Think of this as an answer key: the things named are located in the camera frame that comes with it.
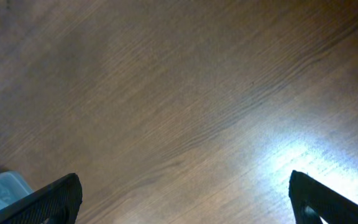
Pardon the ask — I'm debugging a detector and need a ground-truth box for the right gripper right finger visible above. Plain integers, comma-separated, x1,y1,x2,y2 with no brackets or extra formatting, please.
288,170,358,224

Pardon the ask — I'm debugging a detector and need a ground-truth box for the clear plastic storage bin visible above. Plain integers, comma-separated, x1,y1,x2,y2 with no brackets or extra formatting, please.
0,171,34,210

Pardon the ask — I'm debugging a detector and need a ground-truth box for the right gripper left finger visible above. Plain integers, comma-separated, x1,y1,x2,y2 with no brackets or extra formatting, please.
0,173,83,224

